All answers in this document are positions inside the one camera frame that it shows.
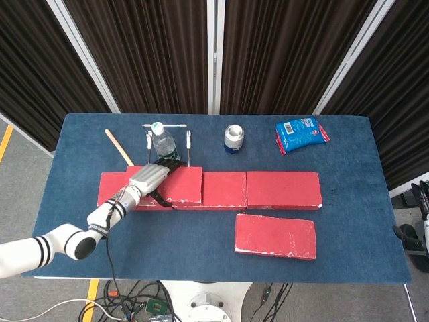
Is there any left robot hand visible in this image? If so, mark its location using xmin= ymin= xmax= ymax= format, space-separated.
xmin=129 ymin=158 xmax=187 ymax=207

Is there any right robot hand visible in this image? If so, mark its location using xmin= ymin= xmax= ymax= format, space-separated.
xmin=391 ymin=180 xmax=429 ymax=266

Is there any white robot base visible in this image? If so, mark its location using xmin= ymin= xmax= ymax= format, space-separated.
xmin=160 ymin=280 xmax=252 ymax=322

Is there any clear bottle green label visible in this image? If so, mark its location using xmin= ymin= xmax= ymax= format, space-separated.
xmin=151 ymin=121 xmax=181 ymax=165

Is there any wooden stick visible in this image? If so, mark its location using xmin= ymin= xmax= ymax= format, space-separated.
xmin=104 ymin=129 xmax=135 ymax=168

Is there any blue table cloth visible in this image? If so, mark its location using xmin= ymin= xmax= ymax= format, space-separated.
xmin=21 ymin=113 xmax=412 ymax=285

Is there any white table leg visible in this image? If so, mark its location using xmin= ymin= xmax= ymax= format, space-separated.
xmin=404 ymin=283 xmax=420 ymax=322

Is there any blue white can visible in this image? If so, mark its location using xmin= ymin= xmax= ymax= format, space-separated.
xmin=223 ymin=124 xmax=245 ymax=154

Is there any dark pleated partition panel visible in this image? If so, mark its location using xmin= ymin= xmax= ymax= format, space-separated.
xmin=46 ymin=0 xmax=215 ymax=115
xmin=313 ymin=0 xmax=429 ymax=199
xmin=0 ymin=0 xmax=120 ymax=158
xmin=214 ymin=0 xmax=400 ymax=115

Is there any green circuit board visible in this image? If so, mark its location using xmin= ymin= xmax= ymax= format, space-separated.
xmin=146 ymin=299 xmax=168 ymax=316

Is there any blue snack bag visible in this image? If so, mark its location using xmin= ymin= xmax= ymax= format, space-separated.
xmin=275 ymin=115 xmax=331 ymax=156

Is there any metal wire stand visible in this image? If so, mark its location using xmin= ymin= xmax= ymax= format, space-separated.
xmin=141 ymin=123 xmax=192 ymax=168

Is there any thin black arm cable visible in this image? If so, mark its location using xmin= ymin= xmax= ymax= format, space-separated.
xmin=105 ymin=193 xmax=130 ymax=313

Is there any black cable bundle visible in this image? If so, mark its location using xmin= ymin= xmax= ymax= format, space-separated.
xmin=100 ymin=280 xmax=175 ymax=322

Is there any white cable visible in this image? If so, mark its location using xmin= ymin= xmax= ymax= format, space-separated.
xmin=0 ymin=297 xmax=123 ymax=322

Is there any black cable with green plug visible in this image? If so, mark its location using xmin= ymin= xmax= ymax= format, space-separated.
xmin=259 ymin=283 xmax=293 ymax=322

